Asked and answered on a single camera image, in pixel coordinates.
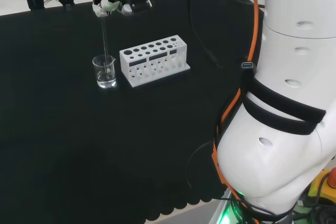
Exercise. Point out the clear glass beaker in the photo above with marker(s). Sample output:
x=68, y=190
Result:
x=104, y=78

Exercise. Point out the white test tube rack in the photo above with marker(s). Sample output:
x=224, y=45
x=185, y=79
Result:
x=147, y=74

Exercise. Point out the clear cloth clip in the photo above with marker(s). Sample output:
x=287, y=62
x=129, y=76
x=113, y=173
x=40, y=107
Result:
x=68, y=7

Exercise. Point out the black bench cloth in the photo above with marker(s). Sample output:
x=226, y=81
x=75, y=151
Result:
x=65, y=129

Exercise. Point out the yellow stop button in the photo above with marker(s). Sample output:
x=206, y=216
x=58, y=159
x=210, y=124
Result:
x=326, y=190

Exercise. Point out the clear glass rod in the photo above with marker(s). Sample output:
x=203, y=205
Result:
x=105, y=45

